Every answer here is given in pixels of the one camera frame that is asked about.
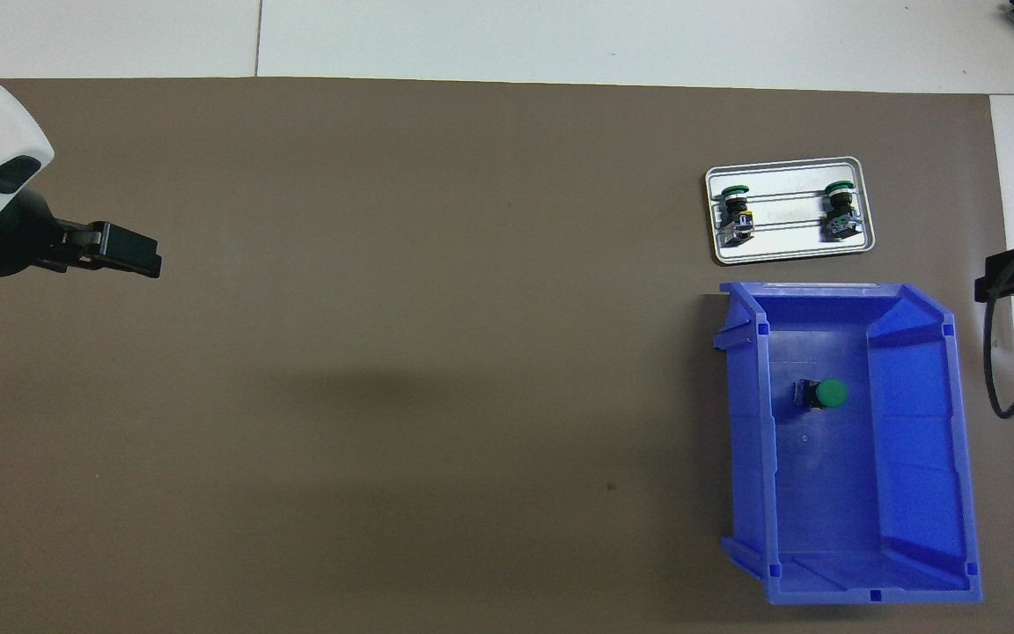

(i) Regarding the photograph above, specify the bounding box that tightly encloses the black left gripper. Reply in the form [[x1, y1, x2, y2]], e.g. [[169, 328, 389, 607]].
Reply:
[[0, 187, 163, 280]]

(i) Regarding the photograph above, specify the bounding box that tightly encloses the green push button switch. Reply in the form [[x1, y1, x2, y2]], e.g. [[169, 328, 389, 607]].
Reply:
[[821, 180, 864, 241], [716, 183, 756, 247], [791, 377, 850, 413]]

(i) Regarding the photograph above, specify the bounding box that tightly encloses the blue plastic storage bin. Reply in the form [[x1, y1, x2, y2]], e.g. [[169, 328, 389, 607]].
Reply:
[[712, 281, 984, 607]]

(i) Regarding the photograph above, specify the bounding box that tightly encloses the silver metal tray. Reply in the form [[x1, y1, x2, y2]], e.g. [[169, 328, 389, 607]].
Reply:
[[704, 156, 876, 265]]

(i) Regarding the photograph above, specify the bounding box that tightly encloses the brown table mat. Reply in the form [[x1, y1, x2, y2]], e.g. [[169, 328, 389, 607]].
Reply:
[[0, 77, 1014, 634]]

